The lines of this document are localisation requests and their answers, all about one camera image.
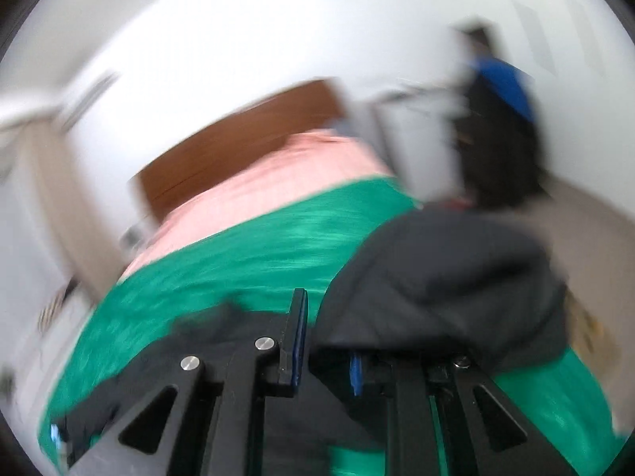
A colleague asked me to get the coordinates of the brown wooden headboard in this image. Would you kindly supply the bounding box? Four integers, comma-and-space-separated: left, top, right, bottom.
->
131, 78, 349, 225

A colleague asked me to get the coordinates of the pink bed sheet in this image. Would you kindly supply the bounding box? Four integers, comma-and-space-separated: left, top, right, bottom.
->
119, 129, 398, 283

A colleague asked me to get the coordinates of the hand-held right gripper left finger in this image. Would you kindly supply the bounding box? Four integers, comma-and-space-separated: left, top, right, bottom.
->
64, 288, 310, 476

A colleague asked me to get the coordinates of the green blanket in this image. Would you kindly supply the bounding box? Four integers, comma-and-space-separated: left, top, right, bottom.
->
37, 176, 628, 476

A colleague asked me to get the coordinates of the white cabinet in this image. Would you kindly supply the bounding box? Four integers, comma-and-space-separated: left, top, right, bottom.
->
372, 86, 464, 195

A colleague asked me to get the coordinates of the beige curtain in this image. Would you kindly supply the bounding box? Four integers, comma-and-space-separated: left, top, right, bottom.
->
20, 114, 106, 304

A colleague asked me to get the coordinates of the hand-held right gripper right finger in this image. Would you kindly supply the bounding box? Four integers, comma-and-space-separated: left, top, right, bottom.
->
349, 351, 572, 476

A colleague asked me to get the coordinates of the dark grey garment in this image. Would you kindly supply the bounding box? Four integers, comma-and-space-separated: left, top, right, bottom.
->
64, 207, 571, 476

